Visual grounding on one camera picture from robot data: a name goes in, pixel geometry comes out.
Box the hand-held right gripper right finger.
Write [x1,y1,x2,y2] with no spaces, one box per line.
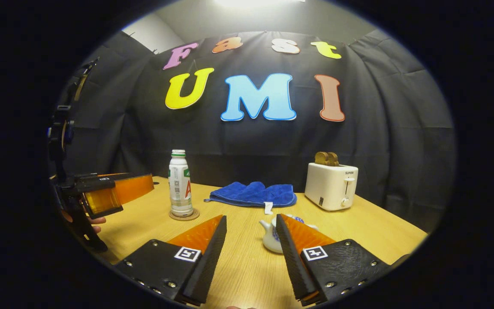
[275,213,392,306]

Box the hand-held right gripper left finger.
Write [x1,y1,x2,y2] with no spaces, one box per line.
[114,215,228,306]

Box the round wooden coaster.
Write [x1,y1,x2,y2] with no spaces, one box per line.
[169,208,200,221]

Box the white water bottle green label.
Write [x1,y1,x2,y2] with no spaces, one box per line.
[169,149,194,217]

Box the blue towel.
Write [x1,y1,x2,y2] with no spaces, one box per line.
[204,181,298,215]

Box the white toaster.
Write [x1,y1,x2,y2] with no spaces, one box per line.
[304,162,359,212]

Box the black backdrop cloth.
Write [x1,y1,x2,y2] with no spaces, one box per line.
[52,29,458,232]

